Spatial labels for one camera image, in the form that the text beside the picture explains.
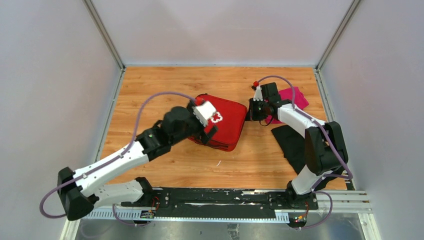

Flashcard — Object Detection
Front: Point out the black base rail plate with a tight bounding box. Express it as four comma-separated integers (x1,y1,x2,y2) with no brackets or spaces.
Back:
121,187,318,219

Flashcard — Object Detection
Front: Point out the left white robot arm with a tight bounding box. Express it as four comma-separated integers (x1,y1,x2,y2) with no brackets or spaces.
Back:
57,101,218,221

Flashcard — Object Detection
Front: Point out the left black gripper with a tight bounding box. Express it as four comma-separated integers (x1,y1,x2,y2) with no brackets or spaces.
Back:
170,99,218,145

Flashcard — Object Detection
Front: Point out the black cloth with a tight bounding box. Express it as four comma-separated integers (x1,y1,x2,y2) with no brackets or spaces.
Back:
271,121,349,195

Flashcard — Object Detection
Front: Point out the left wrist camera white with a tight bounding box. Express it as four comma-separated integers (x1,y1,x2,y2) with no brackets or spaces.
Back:
192,101,217,127

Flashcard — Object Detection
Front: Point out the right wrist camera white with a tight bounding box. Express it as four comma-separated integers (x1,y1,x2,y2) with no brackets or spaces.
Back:
253,86,264,102

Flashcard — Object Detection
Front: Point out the pink cloth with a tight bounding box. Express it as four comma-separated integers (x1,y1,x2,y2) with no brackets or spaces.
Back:
264,86,310,124

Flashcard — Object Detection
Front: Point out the red black medicine case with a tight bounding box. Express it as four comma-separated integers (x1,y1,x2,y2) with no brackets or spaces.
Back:
196,93,248,152

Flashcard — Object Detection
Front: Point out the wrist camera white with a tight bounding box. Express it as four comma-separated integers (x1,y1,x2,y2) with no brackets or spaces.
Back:
253,86,264,102
192,101,217,127

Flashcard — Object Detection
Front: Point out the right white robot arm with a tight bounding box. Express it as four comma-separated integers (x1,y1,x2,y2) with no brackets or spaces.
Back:
246,81,352,209

